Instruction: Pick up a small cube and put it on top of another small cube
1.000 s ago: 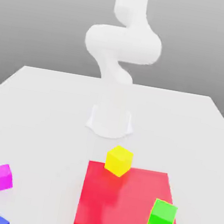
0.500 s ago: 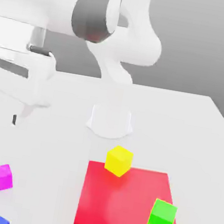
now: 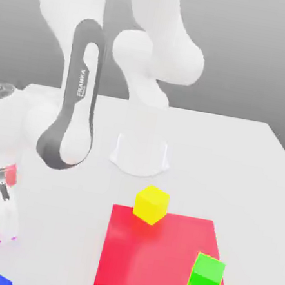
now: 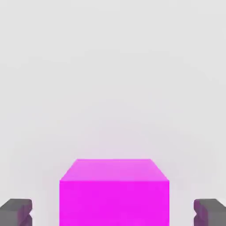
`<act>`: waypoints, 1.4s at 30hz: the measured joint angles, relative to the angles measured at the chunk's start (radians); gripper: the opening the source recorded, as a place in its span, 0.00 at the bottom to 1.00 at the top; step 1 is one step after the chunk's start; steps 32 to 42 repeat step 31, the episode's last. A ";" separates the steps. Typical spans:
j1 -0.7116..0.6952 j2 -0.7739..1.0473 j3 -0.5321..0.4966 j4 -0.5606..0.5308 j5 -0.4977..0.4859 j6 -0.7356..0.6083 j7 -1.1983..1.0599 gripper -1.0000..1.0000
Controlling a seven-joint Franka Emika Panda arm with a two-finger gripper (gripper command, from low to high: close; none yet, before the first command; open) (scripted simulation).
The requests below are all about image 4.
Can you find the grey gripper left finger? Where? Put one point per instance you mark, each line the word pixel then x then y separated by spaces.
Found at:
pixel 12 211

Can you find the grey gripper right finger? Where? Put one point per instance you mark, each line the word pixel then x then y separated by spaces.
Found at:
pixel 213 211

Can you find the small magenta cube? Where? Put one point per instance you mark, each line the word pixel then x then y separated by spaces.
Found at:
pixel 114 197

